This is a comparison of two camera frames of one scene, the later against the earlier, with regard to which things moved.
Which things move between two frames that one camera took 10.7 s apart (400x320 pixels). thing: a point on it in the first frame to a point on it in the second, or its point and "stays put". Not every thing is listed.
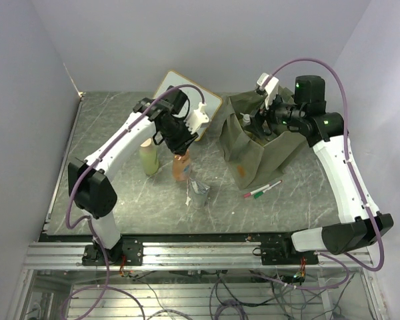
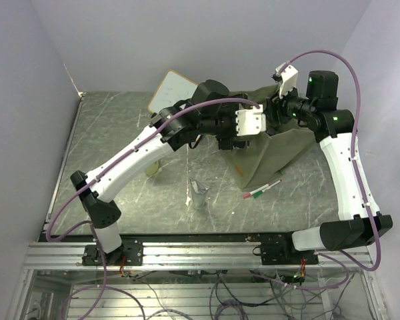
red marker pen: (250, 193) stays put
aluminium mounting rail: (52, 255) stays put
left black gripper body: (178, 137) to (225, 128)
